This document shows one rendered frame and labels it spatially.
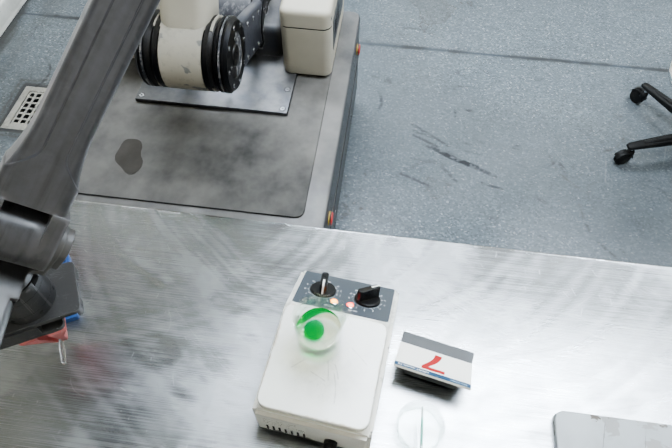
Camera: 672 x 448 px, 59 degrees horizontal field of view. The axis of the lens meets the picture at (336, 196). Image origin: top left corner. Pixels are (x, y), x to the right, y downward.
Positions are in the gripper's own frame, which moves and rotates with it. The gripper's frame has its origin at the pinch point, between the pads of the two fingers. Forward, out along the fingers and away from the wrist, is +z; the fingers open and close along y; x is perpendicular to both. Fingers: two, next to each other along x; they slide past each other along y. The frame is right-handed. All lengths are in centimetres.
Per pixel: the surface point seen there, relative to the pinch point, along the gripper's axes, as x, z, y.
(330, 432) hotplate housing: -23.5, -3.3, 25.9
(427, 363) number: -19.5, 0.6, 39.8
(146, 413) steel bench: -12.1, 3.2, 7.3
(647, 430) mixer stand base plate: -35, 2, 60
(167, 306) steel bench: 0.5, 3.2, 12.4
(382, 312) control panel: -12.8, -2.5, 36.7
